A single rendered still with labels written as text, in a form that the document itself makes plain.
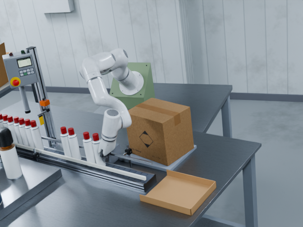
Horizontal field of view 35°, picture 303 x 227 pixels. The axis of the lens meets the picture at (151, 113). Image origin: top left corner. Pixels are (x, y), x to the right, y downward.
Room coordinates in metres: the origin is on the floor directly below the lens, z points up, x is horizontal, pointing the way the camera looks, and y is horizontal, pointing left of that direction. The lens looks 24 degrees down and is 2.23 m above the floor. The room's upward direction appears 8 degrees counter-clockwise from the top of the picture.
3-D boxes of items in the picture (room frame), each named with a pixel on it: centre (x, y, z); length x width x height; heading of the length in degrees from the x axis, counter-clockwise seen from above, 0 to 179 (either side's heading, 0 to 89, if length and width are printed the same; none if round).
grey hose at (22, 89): (2.85, 0.78, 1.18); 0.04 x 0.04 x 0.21
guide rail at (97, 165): (2.46, 0.50, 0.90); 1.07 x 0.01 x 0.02; 53
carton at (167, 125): (2.51, -0.03, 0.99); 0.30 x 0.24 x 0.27; 44
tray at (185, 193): (2.06, -0.08, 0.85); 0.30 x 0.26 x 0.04; 53
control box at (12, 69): (2.80, 0.75, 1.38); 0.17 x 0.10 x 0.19; 108
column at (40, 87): (2.81, 0.66, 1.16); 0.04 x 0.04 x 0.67; 53
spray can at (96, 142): (2.37, 0.32, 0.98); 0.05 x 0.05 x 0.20
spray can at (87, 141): (2.41, 0.38, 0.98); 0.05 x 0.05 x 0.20
